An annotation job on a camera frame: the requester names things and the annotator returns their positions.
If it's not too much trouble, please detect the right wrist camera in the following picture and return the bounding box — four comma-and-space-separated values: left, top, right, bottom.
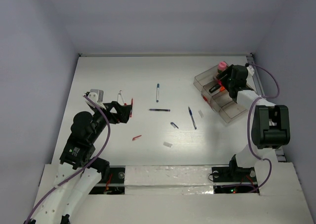
245, 63, 255, 77

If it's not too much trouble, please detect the purple gel pen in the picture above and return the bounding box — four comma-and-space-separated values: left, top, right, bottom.
149, 109, 171, 112

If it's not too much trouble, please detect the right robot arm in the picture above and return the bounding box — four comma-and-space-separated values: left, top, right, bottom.
209, 64, 290, 183

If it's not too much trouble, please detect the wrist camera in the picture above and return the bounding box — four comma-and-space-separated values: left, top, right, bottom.
85, 89, 104, 103
245, 63, 255, 77

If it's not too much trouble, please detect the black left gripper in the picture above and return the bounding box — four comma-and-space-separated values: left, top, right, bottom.
90, 100, 132, 142

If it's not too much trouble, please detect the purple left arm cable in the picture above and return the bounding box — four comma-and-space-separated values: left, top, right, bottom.
24, 95, 112, 224

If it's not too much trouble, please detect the clear acrylic organizer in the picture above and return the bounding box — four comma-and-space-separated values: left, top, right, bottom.
194, 64, 259, 123

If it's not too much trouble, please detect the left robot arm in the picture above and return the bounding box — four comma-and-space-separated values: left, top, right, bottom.
25, 98, 132, 224

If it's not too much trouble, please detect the pink cap sticker bottle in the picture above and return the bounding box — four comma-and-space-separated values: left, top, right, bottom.
217, 61, 228, 74

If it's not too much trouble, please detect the blue ballpoint pen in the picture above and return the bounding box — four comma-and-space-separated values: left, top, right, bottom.
188, 106, 197, 130

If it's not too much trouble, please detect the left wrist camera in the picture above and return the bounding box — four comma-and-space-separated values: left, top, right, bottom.
85, 89, 104, 103

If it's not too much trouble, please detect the pink cap black highlighter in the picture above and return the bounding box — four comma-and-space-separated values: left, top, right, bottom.
209, 81, 221, 93

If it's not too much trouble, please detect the red gel pen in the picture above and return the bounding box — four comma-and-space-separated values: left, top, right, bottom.
129, 98, 133, 118

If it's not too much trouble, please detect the red cap white marker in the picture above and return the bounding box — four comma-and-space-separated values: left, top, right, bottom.
119, 90, 127, 105

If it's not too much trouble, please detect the white foam front board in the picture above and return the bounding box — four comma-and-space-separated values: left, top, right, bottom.
33, 163, 313, 224

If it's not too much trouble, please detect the blue cap white marker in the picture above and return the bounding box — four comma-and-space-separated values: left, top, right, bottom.
156, 83, 160, 103

